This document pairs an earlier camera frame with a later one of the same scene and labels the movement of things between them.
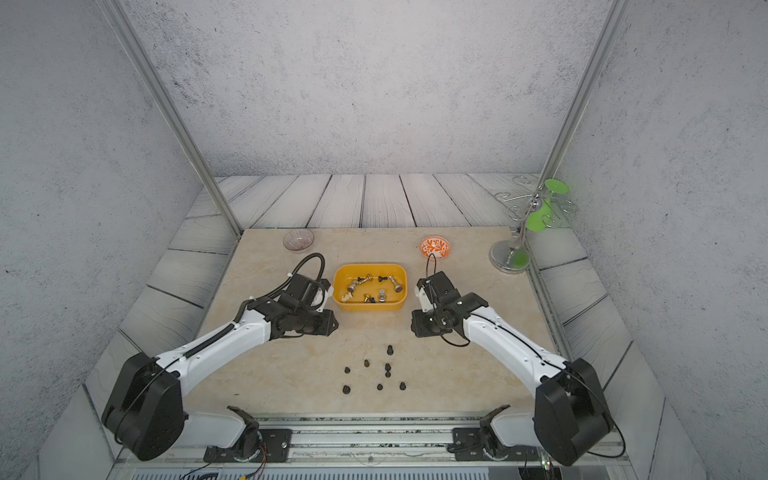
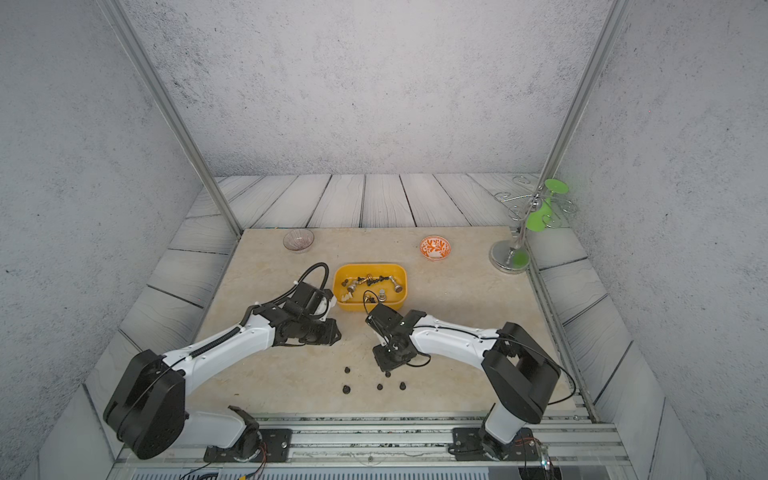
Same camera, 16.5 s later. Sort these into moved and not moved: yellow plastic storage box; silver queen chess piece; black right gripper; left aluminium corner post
Moved: black right gripper
Not moved: silver queen chess piece; left aluminium corner post; yellow plastic storage box
